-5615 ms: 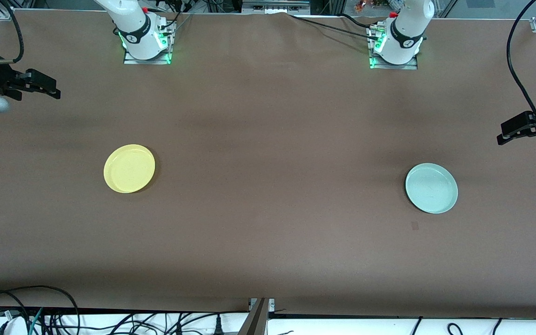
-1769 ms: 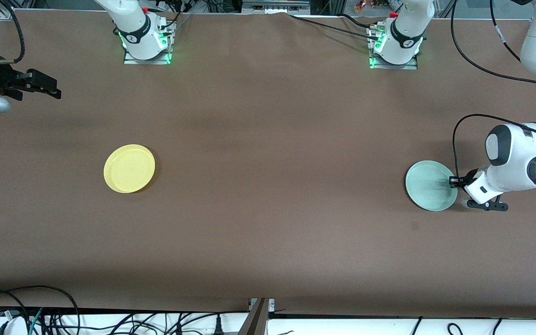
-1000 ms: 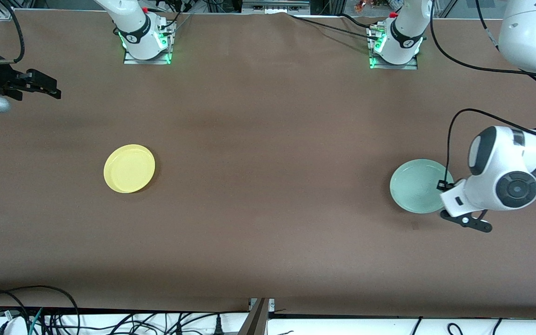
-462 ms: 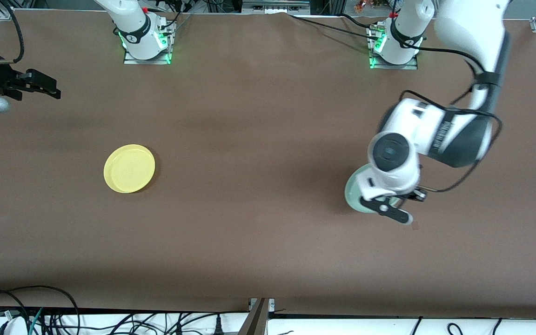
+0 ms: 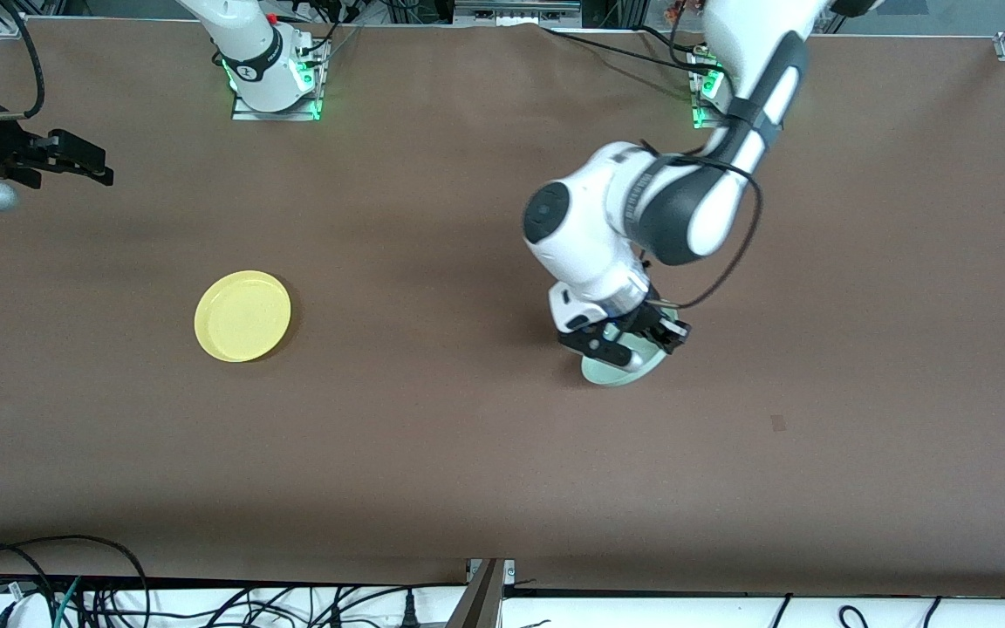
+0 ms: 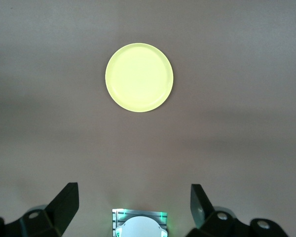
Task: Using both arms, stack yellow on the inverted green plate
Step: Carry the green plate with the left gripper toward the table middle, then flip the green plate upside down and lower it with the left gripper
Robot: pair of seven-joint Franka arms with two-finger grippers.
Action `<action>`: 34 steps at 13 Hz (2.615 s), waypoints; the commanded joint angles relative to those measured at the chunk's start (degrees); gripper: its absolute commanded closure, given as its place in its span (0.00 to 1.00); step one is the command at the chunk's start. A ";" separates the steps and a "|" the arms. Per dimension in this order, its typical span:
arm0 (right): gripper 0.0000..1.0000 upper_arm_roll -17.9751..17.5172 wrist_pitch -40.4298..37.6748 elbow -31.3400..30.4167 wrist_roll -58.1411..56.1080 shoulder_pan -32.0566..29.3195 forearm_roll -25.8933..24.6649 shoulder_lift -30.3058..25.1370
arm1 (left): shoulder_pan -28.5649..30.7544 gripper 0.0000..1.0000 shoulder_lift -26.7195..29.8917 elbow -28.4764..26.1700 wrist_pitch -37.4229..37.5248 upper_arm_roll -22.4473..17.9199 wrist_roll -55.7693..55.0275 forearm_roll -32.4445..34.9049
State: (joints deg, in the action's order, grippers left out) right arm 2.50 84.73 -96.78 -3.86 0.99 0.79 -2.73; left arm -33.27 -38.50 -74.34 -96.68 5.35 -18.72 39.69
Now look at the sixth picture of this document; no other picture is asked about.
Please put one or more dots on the yellow round plate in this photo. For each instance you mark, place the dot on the yellow round plate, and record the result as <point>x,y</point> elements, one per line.
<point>139,77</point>

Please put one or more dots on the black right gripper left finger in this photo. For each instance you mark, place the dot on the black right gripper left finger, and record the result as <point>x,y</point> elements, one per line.
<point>61,209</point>

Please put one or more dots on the brown table cover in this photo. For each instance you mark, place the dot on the brown table cover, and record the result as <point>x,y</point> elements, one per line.
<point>39,98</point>

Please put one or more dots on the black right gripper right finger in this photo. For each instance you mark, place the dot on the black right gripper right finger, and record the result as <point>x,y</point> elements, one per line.
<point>212,227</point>

